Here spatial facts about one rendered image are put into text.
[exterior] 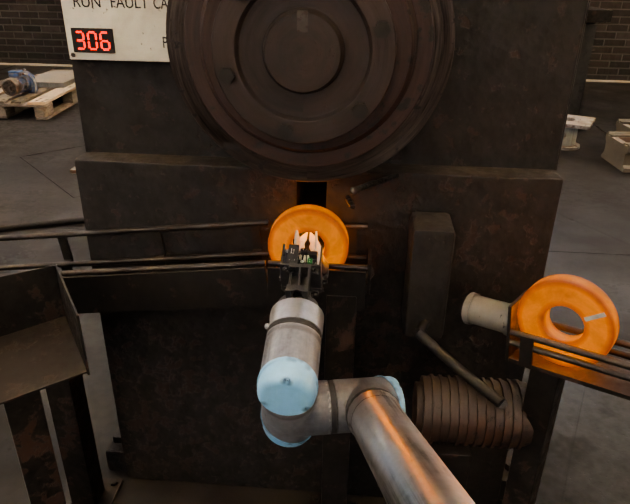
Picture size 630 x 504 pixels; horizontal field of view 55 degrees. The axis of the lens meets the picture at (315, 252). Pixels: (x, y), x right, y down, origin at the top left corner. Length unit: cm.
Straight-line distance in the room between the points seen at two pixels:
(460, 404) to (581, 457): 81
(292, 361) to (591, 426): 129
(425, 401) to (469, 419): 8
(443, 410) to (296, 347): 35
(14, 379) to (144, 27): 67
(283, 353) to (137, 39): 66
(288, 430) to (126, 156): 64
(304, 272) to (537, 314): 40
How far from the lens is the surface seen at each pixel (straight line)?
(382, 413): 91
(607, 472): 192
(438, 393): 117
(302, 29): 95
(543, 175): 125
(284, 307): 98
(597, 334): 107
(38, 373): 115
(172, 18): 108
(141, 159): 128
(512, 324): 110
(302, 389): 91
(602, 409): 213
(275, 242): 118
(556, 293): 107
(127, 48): 126
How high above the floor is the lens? 125
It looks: 26 degrees down
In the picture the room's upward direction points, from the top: 1 degrees clockwise
